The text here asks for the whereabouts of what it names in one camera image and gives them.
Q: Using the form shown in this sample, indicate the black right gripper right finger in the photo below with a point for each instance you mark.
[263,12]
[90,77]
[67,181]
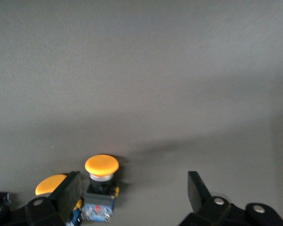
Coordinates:
[198,195]

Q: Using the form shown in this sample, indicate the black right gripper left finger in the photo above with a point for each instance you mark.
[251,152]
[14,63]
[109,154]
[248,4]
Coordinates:
[68,193]

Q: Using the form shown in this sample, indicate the yellow mushroom push button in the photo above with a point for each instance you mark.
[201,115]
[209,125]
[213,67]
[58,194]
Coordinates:
[101,164]
[49,186]

